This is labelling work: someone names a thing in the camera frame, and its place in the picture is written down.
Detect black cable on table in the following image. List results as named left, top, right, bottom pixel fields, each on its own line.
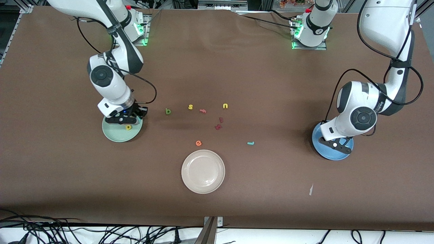
left=268, top=9, right=295, bottom=22
left=242, top=15, right=299, bottom=31

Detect beige plate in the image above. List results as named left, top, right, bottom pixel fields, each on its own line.
left=181, top=149, right=226, bottom=194

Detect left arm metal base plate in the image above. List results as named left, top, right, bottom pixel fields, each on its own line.
left=291, top=19, right=328, bottom=50

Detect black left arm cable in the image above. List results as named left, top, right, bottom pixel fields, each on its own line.
left=326, top=0, right=424, bottom=136

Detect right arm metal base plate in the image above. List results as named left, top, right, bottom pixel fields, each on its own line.
left=113, top=15, right=151, bottom=46

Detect grey equipment box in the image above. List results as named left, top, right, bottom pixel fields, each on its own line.
left=198, top=0, right=249, bottom=11

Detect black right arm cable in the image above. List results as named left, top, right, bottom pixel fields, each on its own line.
left=76, top=19, right=157, bottom=104

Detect green plate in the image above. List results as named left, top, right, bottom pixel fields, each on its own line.
left=102, top=117, right=143, bottom=143

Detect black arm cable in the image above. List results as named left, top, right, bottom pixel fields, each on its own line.
left=76, top=19, right=157, bottom=104
left=326, top=0, right=424, bottom=136

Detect orange flowers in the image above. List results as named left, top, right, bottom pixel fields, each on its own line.
left=280, top=0, right=315, bottom=8

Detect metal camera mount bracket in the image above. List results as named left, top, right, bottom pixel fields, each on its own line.
left=194, top=216, right=224, bottom=244

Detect aluminium side rail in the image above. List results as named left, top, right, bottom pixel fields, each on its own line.
left=0, top=14, right=21, bottom=66

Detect blue plate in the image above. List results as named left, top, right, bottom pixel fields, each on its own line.
left=312, top=122, right=354, bottom=161

